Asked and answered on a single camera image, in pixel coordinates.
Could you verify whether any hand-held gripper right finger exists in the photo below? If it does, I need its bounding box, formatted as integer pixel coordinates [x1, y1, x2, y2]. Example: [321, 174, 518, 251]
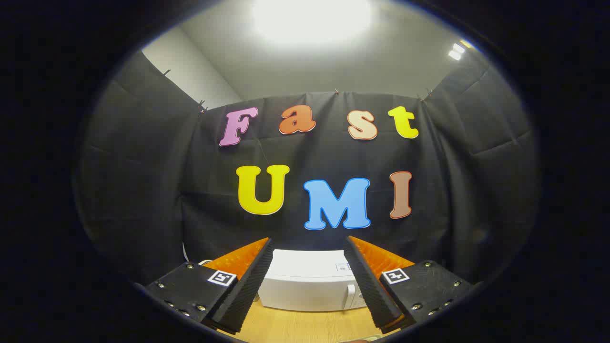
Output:
[343, 236, 475, 334]

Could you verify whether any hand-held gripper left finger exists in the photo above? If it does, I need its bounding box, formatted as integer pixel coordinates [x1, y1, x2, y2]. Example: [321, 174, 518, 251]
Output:
[145, 237, 275, 334]

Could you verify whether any white microwave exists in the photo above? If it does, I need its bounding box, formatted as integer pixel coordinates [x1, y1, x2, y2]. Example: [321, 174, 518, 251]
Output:
[257, 249, 370, 313]

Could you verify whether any large ceiling light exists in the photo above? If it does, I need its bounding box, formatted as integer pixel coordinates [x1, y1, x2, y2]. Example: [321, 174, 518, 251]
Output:
[250, 0, 372, 46]

